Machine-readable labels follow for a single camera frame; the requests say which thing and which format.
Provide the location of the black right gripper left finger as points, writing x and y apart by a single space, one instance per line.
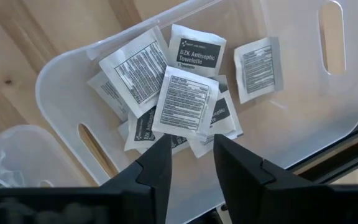
73 208

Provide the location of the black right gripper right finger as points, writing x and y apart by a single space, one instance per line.
291 208

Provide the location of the large clear plastic container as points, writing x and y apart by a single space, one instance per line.
26 149

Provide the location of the small clear plastic container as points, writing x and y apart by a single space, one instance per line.
306 118

